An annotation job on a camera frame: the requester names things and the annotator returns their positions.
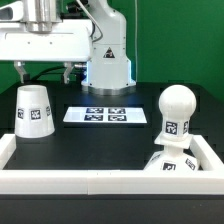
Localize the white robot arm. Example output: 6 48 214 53
0 0 136 95

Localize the white marker plate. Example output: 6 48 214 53
63 107 147 124

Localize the white lamp base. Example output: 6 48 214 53
144 132 199 172

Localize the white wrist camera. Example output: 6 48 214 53
0 0 24 22

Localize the white lamp bulb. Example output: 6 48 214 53
159 85 196 141

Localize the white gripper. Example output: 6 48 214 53
0 19 92 84

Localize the white lamp shade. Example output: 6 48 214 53
15 85 55 138

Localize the black cable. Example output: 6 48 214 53
30 65 88 82

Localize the white U-shaped frame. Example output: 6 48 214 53
0 134 224 195

